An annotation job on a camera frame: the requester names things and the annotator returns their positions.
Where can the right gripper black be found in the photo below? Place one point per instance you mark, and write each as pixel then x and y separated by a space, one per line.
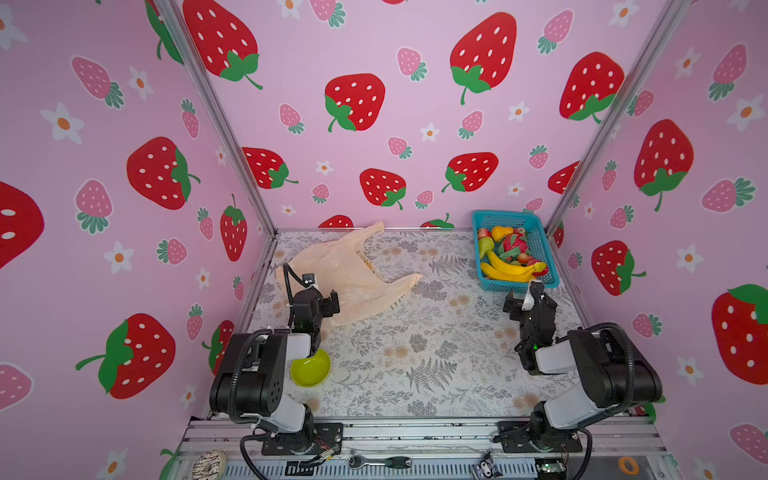
pixel 534 310

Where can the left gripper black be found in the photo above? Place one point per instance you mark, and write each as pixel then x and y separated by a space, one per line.
pixel 318 303

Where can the translucent beige plastic bag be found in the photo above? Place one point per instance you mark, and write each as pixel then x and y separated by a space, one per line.
pixel 342 266

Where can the yellow fake banana bunch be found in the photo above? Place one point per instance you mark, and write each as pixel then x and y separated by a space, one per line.
pixel 497 269

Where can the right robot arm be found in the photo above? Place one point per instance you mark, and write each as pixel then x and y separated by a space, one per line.
pixel 613 377

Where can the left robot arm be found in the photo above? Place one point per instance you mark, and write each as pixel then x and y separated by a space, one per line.
pixel 249 384

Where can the pink fake dragon fruit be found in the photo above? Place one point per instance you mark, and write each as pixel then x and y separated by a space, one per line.
pixel 512 246

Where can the green fake pear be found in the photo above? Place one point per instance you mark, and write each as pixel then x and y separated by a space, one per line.
pixel 486 245

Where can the orange yellow fake mango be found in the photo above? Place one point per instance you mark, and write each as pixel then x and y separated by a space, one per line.
pixel 498 233

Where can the lime green bowl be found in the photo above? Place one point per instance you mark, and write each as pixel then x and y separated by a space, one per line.
pixel 312 371

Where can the teal plastic basket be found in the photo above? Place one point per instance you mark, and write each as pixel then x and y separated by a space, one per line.
pixel 525 223

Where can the small black clip gadget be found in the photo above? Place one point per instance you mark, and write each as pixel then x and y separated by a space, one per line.
pixel 485 468

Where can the white sprinkled donut toy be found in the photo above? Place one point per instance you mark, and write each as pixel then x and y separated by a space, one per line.
pixel 209 466

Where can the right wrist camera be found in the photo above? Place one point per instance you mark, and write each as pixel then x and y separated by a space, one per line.
pixel 531 297

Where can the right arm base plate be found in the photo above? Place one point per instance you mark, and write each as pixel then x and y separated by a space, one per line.
pixel 522 437

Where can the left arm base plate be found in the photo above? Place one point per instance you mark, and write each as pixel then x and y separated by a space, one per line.
pixel 312 441

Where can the aluminium frame rail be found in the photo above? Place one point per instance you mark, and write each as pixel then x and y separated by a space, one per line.
pixel 440 448

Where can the ratchet screwdriver green handle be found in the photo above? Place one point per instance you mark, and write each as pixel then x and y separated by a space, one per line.
pixel 394 462

